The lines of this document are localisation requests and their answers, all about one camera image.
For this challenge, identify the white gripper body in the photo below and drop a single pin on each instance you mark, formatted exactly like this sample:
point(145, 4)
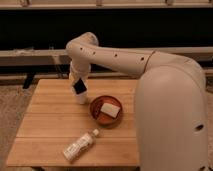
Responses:
point(79, 72)

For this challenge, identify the black eraser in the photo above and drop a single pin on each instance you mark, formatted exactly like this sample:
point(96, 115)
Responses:
point(79, 87)

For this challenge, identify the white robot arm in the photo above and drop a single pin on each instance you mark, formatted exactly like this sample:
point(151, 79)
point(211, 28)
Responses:
point(170, 104)

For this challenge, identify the white ceramic cup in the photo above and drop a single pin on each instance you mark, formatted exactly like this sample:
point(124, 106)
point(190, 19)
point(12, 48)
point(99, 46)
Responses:
point(82, 98)

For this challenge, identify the brown ceramic bowl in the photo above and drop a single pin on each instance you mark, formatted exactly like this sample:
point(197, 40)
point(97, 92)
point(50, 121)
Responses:
point(101, 118)

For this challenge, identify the white sponge block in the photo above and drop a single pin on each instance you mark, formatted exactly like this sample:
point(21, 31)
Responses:
point(110, 109)

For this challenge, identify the wooden table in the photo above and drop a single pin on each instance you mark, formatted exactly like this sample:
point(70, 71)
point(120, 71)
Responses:
point(54, 119)

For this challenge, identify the white plastic bottle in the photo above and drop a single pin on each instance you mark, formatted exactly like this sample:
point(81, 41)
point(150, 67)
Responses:
point(80, 145)

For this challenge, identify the long grey rail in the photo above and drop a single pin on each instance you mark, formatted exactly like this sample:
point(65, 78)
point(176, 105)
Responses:
point(31, 57)

